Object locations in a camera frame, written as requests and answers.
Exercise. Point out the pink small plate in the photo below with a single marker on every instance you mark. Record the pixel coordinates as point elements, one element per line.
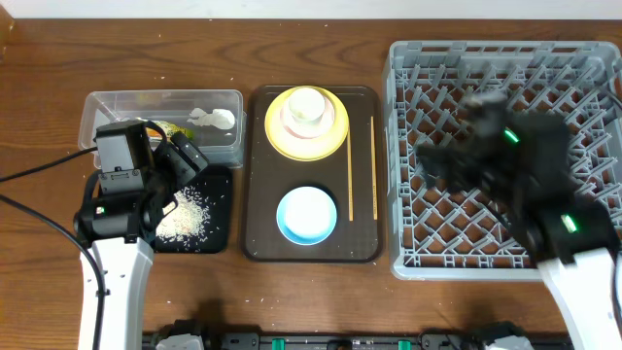
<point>308,130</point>

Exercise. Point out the light blue bowl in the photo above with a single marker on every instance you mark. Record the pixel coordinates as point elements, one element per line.
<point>306,216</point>

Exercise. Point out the white paper cup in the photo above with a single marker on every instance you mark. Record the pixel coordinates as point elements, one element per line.
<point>306,105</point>

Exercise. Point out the clear plastic waste bin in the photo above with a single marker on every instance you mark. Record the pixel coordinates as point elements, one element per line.
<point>221,147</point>

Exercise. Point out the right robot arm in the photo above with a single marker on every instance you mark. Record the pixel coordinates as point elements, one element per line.
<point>520,160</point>

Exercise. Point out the black plastic waste bin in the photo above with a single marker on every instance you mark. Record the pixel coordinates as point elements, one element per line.
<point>216,181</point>

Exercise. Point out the dark brown serving tray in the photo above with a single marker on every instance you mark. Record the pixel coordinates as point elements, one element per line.
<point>270,176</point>

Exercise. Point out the yellow plastic plate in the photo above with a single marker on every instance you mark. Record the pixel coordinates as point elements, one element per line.
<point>305,149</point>

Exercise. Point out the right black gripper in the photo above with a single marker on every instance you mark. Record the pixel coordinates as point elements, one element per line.
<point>450,157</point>

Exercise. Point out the pile of white rice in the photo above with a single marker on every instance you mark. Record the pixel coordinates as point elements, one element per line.
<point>191,218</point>

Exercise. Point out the grey plastic dishwasher rack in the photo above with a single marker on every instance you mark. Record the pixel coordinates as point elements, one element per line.
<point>438,235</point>

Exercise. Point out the green orange snack wrapper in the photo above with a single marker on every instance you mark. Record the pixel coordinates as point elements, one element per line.
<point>169,129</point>

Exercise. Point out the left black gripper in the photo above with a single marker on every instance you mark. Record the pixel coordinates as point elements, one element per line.
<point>189,171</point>

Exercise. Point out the white tissue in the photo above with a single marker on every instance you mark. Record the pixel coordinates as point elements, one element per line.
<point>222,119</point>

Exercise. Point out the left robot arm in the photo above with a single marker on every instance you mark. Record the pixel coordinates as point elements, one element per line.
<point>116,234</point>

